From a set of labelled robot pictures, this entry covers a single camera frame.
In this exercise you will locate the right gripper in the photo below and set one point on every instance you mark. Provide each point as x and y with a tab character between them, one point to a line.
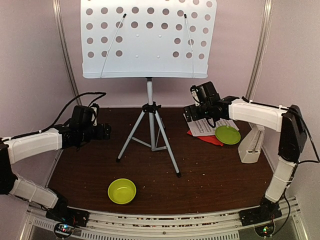
195	115

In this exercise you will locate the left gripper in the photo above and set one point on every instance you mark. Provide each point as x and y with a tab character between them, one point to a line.
106	130

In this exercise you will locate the light blue music stand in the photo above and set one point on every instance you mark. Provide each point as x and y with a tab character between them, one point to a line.
146	39

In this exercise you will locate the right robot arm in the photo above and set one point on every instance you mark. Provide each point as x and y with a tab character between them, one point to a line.
217	180

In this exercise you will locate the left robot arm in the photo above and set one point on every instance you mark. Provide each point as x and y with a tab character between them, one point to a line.
16	148

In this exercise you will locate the red paper sheet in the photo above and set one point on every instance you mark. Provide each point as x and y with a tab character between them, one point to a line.
211	139

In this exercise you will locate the green plate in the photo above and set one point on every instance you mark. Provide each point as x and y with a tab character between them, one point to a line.
228	135

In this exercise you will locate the white metronome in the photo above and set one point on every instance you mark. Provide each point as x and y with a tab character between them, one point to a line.
250	148

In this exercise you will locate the green bowl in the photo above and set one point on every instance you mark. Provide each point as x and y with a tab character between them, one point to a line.
122	191

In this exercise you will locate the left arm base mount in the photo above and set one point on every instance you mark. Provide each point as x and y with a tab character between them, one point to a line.
68	219

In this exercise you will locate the right aluminium frame post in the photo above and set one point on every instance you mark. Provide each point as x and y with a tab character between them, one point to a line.
261	49

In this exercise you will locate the aluminium frame post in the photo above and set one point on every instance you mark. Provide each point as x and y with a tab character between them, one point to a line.
261	49
64	47

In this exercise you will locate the front aluminium rail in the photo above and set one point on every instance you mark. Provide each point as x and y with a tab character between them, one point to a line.
221	225

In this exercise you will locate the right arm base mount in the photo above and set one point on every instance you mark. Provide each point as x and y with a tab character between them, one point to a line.
262	217

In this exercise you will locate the left aluminium frame post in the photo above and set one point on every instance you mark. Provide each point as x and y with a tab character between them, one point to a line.
64	47

